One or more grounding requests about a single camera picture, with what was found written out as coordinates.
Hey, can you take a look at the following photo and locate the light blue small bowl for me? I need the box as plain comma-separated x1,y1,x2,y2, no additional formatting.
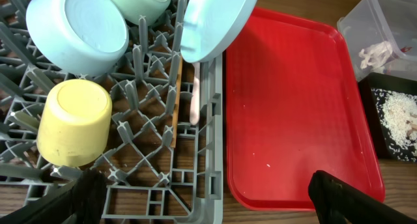
25,0,129,77

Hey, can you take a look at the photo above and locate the yellow plastic cup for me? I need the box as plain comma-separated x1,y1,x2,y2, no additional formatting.
36,79,112,167

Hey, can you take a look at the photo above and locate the white plastic fork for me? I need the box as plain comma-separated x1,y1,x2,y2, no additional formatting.
190,63,201,125

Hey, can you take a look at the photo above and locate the red plastic tray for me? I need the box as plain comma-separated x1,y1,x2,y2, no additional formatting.
225,8,385,210

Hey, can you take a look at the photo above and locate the grey plastic dishwasher rack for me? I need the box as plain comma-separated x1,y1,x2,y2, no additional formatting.
1,0,223,223

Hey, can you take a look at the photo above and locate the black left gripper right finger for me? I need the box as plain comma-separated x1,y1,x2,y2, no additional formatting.
308,170,416,224

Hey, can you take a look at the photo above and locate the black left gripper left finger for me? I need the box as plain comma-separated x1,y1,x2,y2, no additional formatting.
1,169,107,224

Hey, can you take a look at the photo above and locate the light blue plate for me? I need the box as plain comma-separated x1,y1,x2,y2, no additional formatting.
180,0,257,63

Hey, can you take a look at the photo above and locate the mint green bowl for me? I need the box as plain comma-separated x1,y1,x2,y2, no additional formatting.
111,0,171,26

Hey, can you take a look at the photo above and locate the clear plastic waste bin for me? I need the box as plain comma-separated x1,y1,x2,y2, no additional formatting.
337,0,416,81

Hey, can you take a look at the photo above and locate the pile of white rice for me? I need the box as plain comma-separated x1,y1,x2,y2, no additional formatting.
371,88,416,163

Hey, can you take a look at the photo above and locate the red wrapper waste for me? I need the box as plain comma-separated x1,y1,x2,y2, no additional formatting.
401,46,412,53

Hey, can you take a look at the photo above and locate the black waste tray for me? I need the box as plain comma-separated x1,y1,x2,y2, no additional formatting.
358,73,416,163

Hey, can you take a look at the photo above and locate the wooden chopstick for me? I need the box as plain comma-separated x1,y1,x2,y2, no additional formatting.
170,58,182,148

